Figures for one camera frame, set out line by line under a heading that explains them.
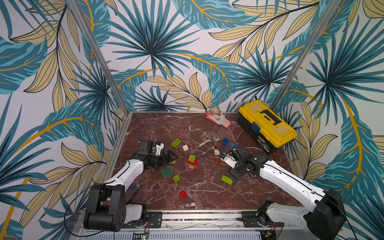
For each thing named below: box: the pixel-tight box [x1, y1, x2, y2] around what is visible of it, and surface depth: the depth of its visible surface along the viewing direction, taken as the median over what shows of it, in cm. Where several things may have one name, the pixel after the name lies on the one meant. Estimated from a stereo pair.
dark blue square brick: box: [222, 137, 230, 146], surface depth 102 cm
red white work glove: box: [205, 110, 233, 129], surface depth 117 cm
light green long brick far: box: [171, 138, 182, 148], surface depth 102 cm
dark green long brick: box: [161, 168, 174, 177], surface depth 90 cm
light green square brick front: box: [173, 174, 181, 183], surface depth 87 cm
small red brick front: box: [179, 190, 187, 200], surface depth 83 cm
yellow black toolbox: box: [237, 100, 297, 154], surface depth 95 cm
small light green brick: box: [189, 155, 196, 163], surface depth 85 cm
